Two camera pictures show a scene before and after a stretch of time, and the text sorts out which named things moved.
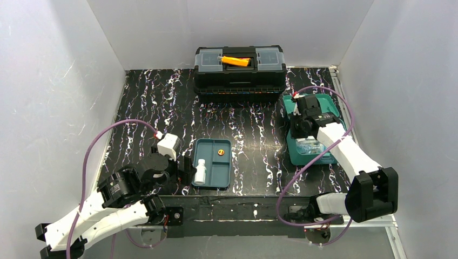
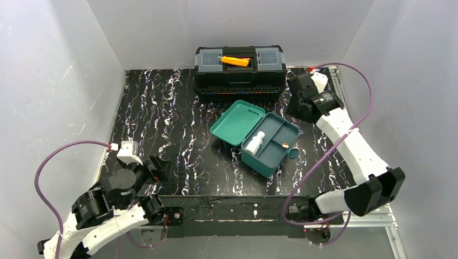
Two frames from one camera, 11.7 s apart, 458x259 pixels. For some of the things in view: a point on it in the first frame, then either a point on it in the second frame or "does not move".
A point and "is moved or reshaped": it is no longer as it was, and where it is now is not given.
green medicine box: x=329 y=103 is moved or reshaped
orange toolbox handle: x=241 y=61 does not move
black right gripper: x=309 y=108 to x=298 y=94
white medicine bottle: x=200 y=177 to x=255 y=144
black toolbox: x=243 y=72 does not move
